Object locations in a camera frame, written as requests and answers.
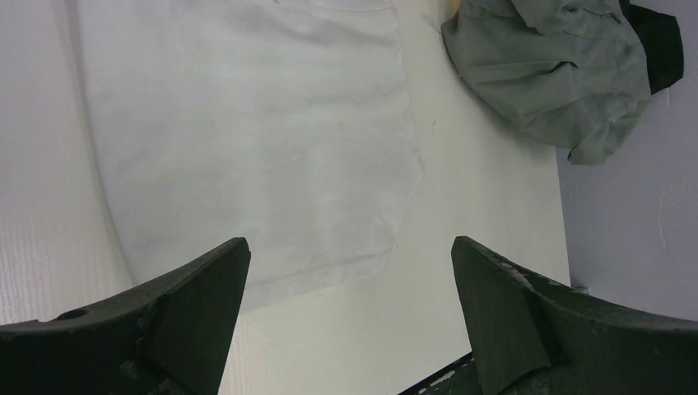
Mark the grey garment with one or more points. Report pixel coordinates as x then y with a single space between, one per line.
570 74

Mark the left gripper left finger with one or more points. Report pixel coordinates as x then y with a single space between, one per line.
170 335

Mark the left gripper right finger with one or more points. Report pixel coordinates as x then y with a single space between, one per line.
530 334

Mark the black garment right corner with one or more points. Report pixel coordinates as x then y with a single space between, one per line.
661 39

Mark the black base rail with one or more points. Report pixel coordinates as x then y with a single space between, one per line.
457 378

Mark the white skirt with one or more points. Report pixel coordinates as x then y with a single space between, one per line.
287 123

